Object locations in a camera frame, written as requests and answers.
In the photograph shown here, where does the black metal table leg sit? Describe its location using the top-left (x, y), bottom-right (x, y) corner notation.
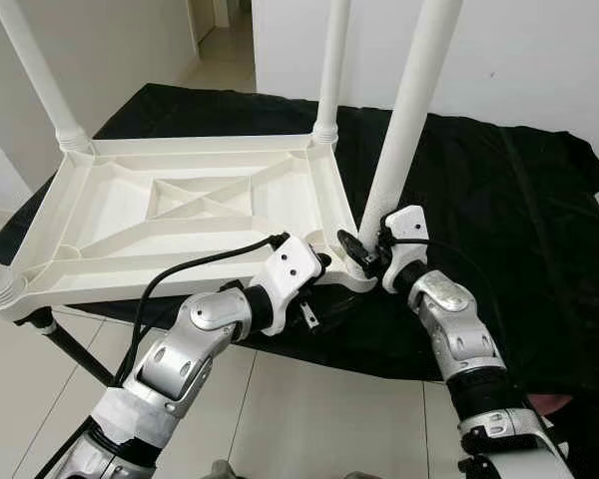
top-left (30, 309), bottom-right (116, 388)

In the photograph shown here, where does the pink cloth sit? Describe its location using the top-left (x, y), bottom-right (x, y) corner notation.
top-left (529, 392), bottom-right (575, 415)

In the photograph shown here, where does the black table cloth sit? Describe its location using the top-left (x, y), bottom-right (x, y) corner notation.
top-left (0, 83), bottom-right (599, 479)

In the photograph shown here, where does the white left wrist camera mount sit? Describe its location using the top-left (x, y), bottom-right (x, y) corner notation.
top-left (250, 237), bottom-right (325, 310)

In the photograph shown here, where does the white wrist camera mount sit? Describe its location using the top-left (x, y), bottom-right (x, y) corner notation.
top-left (379, 205), bottom-right (430, 293)
top-left (250, 237), bottom-right (325, 310)

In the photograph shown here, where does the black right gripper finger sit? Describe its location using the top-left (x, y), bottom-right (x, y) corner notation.
top-left (336, 230), bottom-right (377, 272)

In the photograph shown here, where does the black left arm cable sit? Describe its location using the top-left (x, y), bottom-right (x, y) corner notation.
top-left (30, 235), bottom-right (289, 479)

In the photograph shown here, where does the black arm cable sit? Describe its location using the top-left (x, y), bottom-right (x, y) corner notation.
top-left (384, 235), bottom-right (510, 360)
top-left (30, 235), bottom-right (289, 479)

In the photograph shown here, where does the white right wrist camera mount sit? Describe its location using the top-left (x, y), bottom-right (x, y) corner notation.
top-left (379, 205), bottom-right (430, 293)

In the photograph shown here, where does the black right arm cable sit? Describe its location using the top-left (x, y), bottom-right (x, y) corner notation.
top-left (384, 235), bottom-right (510, 360)

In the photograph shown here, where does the white plastic table top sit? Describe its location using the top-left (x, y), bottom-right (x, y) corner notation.
top-left (0, 135), bottom-right (378, 322)

